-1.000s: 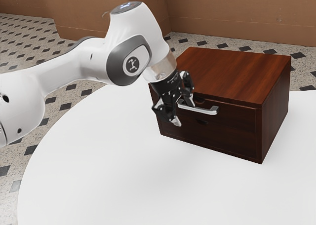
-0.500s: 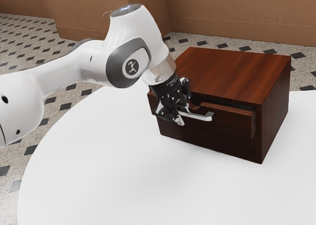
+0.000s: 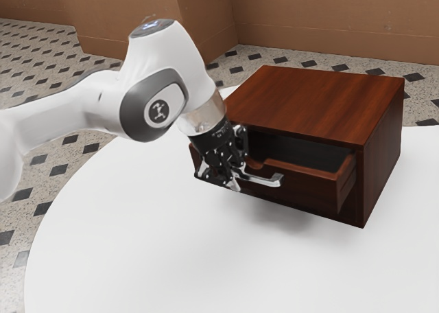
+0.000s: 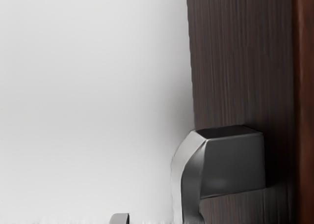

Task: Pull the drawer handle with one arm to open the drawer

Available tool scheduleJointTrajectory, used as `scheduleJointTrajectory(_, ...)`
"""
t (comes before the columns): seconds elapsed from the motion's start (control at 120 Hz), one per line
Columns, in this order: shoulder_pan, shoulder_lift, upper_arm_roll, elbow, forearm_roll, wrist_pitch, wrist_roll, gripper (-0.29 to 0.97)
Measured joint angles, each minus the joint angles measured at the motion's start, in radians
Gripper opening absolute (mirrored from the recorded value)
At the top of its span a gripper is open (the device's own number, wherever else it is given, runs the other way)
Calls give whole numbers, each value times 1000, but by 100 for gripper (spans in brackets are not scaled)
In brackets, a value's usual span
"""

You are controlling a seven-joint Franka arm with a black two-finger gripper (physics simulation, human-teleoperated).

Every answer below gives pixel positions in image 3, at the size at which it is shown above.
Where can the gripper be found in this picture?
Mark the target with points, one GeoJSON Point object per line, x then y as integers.
{"type": "Point", "coordinates": [219, 139]}

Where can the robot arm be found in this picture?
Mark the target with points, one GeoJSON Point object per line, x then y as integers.
{"type": "Point", "coordinates": [103, 100]}

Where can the brown wooden cabinet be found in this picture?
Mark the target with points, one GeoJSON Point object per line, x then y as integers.
{"type": "Point", "coordinates": [308, 100]}

